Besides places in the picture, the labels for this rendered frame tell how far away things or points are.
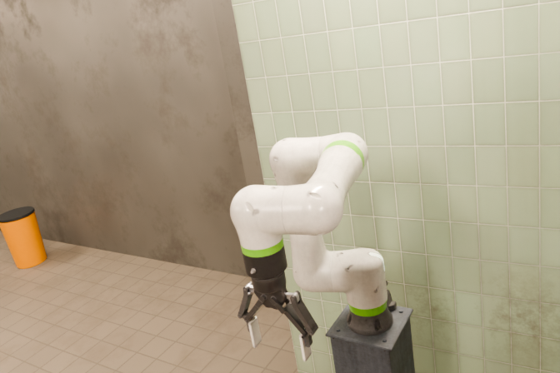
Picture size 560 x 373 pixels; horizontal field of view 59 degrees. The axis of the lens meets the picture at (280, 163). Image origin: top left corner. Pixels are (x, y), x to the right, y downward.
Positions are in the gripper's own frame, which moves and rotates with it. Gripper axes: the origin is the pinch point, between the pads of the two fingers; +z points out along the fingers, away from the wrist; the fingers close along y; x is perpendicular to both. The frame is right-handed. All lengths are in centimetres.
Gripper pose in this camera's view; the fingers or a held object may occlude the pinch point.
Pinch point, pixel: (281, 346)
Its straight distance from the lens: 123.4
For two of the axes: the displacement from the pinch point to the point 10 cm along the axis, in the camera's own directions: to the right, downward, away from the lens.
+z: 1.5, 9.4, 3.0
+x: -5.0, 3.4, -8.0
